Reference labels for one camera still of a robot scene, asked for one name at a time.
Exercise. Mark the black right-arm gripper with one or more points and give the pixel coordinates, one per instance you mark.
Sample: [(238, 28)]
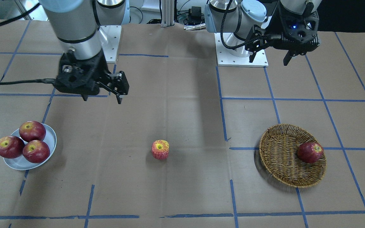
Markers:
[(102, 70)]

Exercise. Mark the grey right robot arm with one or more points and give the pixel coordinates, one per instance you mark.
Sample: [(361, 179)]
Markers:
[(89, 32)]

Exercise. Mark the black power adapter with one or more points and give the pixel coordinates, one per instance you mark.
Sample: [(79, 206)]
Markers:
[(195, 12)]

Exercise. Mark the red plate apple far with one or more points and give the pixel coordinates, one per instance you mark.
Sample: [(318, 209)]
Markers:
[(32, 130)]

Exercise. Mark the yellow-red striped apple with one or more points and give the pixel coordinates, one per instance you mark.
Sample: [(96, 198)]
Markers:
[(160, 149)]

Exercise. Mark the aluminium frame post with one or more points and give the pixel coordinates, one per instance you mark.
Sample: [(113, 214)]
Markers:
[(167, 13)]

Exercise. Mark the dark red basket apple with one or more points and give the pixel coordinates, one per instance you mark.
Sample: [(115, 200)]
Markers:
[(310, 152)]

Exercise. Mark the red plate apple side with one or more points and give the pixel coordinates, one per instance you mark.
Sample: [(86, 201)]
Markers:
[(11, 147)]

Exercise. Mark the round wicker basket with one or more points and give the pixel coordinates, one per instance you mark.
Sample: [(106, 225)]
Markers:
[(278, 148)]

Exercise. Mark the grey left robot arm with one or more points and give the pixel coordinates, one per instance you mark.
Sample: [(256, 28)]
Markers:
[(245, 28)]

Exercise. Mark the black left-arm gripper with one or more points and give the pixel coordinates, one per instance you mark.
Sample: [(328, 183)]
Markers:
[(275, 22)]

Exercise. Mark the red plate apple near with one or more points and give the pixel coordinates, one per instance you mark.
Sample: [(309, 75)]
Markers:
[(36, 151)]

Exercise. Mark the red plate apple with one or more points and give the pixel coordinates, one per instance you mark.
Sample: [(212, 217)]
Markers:
[(36, 151), (32, 130)]

